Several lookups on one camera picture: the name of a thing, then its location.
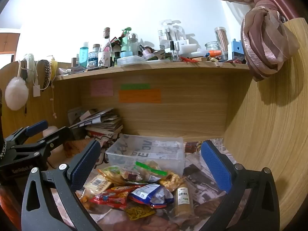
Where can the orange tube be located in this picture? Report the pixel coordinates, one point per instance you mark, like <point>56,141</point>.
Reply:
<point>215,53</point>

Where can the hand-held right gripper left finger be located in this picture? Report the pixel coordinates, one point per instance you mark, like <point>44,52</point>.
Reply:
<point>86,166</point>

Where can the printed newspaper pattern cloth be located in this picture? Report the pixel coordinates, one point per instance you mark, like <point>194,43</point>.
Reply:
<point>204,175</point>

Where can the clear plastic storage box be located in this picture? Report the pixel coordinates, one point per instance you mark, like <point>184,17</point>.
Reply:
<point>144,151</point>

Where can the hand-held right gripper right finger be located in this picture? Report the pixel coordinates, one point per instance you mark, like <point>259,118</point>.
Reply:
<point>215,166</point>

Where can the frosted bottle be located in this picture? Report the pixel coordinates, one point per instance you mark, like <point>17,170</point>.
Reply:
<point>133,43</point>

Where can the red snack packet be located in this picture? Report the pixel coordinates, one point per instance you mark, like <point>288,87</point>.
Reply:
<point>110,197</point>

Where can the glass jar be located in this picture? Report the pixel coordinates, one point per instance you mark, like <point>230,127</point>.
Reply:
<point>213,47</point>

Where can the yellow noodle snack packet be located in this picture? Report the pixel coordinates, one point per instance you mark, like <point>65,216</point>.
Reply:
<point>139,213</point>

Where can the white paper tag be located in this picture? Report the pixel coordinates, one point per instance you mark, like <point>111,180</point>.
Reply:
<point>36,91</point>

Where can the blue white snack packet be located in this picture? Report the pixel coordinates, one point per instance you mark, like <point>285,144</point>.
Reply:
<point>151,193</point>

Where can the green pump bottle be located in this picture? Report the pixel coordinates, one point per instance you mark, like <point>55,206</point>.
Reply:
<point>125,41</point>

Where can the stack of books and papers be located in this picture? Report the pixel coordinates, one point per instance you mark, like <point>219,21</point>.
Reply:
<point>101,125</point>

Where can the wooden desk hutch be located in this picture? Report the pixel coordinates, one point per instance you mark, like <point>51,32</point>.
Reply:
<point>180,118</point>

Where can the orange cracker packet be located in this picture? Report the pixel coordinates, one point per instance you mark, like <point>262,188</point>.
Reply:
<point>171,181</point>

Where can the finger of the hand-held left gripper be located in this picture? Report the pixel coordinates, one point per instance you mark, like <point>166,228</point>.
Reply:
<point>36,127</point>
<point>59,137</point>

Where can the clear lidded container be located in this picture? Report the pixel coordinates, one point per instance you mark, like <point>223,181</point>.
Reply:
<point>131,60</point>

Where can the white fluffy headband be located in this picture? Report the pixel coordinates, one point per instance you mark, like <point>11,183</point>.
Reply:
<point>30,65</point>

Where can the pink sheer curtain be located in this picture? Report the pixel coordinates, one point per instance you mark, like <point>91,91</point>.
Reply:
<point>264,41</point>

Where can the yellow hanging item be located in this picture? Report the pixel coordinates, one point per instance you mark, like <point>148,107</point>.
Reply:
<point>54,65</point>

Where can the green yellow snack packet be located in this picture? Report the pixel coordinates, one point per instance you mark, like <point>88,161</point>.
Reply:
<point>113,173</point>

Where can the clear blister packaging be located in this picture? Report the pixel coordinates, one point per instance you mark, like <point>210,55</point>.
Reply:
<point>172,31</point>

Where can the white box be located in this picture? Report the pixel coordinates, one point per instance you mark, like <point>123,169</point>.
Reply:
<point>186,48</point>

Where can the clear biscuit packet orange edges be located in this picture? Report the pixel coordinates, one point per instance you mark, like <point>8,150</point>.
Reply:
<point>96,182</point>

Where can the beige snack packet green label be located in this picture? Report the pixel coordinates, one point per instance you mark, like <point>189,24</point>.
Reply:
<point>184,198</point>

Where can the clear packet brown contents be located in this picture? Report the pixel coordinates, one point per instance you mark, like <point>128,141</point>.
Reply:
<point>149,224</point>

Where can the turquoise bottle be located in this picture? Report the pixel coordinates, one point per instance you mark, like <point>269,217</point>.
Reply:
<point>84,53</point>

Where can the tall clear canister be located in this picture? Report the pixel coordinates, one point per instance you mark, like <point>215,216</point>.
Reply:
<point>221,37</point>

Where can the dark blue bottle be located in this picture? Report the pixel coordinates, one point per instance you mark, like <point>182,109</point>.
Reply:
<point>92,57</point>

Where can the small perfume vial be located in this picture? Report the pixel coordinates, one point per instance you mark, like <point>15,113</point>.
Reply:
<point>172,50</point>

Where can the orange sticky note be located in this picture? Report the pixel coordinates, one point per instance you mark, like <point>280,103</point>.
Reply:
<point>139,96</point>

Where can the wooden cabinet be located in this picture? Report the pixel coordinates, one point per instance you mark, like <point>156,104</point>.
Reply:
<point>8,42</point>

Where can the black braided headband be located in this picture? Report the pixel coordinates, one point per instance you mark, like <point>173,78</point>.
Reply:
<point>46,73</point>

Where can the blue box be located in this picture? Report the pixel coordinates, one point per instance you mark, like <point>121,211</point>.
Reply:
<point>237,49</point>

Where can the clear packet green strip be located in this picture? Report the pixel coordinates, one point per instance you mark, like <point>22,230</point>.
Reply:
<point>150,170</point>

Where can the white fluffy pompom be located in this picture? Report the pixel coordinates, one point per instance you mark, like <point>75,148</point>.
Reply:
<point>15,93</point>

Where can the green sticky note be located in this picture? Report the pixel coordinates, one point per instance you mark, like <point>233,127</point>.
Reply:
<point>135,86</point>

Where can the clear glass bottle pink print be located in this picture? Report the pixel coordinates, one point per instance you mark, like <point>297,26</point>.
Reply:
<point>105,50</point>

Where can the small brown bottle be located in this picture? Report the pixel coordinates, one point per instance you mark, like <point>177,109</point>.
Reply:
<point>74,62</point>

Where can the orange-red clothing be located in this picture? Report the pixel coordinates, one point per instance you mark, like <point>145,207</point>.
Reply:
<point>7,209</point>

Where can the pink sticky note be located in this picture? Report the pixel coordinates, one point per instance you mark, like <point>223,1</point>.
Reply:
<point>101,87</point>

